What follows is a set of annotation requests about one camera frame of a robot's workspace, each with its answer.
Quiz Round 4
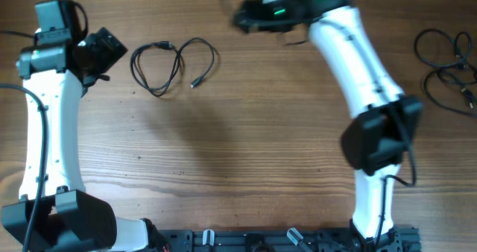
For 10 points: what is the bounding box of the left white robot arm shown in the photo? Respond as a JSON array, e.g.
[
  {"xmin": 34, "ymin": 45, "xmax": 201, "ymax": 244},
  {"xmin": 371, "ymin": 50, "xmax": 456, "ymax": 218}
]
[{"xmin": 1, "ymin": 0, "xmax": 171, "ymax": 251}]

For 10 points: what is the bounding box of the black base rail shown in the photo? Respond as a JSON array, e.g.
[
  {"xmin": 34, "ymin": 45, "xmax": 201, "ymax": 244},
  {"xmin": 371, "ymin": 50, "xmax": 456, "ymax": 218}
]
[{"xmin": 160, "ymin": 227, "xmax": 423, "ymax": 252}]

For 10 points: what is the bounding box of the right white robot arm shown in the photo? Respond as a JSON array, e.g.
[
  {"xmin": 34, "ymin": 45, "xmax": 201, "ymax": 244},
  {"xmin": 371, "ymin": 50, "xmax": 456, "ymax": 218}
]
[{"xmin": 233, "ymin": 0, "xmax": 423, "ymax": 248}]

